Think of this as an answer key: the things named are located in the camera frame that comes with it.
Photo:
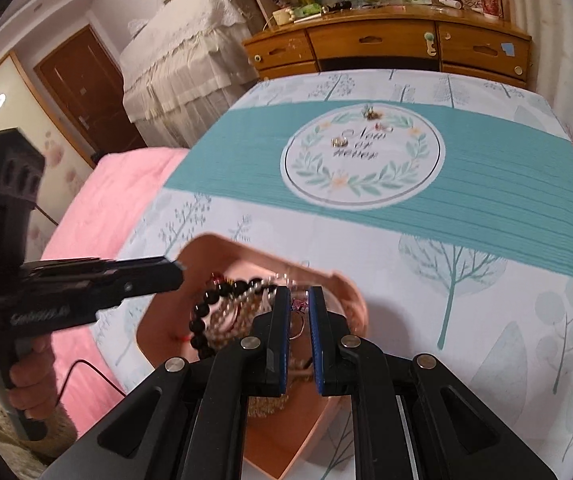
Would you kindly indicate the person's left hand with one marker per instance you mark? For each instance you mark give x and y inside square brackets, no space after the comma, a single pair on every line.
[31,367]

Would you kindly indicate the pink blanket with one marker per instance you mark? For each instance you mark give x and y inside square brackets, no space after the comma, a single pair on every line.
[106,200]

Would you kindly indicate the pink jewelry box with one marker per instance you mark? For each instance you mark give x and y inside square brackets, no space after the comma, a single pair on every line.
[276,440]

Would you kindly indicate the green drawer hook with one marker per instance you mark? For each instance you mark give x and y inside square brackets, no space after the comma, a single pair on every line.
[430,44]

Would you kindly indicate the brown wooden door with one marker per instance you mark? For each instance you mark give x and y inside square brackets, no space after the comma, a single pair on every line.
[86,95]

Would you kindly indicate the white floral curtain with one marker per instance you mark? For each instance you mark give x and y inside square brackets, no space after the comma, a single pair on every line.
[566,60]

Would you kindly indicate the green package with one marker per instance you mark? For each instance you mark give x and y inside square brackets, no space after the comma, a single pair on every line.
[309,9]

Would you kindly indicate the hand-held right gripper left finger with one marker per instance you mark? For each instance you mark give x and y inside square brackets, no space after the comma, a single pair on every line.
[281,340]

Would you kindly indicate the wooden desk with drawers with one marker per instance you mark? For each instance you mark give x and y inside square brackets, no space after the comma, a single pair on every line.
[366,40]

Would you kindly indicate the gold leaf hair comb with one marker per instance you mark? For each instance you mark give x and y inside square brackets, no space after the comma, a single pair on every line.
[266,405]

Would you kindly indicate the small bee brooch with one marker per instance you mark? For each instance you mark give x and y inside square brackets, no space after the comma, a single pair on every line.
[369,111]

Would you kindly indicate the floral wardrobe door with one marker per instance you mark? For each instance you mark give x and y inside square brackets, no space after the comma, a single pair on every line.
[66,170]

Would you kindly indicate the cream lace furniture cover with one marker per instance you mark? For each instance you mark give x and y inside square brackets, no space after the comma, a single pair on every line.
[181,70]

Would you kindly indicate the small white tube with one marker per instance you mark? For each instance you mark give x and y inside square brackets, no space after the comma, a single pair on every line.
[451,3]

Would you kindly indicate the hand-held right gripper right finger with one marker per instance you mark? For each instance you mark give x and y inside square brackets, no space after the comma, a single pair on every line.
[316,340]

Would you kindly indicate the cream mug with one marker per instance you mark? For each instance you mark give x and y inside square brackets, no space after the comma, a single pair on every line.
[282,16]

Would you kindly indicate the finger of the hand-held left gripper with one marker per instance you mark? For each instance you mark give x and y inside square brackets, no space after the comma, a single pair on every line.
[151,280]

